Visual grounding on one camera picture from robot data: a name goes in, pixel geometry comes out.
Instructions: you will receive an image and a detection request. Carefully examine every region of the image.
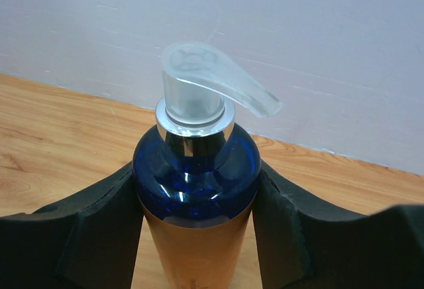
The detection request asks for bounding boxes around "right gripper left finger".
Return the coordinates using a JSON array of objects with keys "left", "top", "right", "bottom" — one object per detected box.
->
[{"left": 1, "top": 164, "right": 143, "bottom": 288}]

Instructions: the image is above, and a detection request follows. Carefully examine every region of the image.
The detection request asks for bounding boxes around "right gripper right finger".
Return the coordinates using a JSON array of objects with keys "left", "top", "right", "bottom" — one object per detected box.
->
[{"left": 252, "top": 164, "right": 423, "bottom": 288}]

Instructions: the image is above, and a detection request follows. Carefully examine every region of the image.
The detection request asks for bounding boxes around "orange spray bottle back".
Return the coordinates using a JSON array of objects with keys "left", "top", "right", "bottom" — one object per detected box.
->
[{"left": 132, "top": 42, "right": 282, "bottom": 288}]

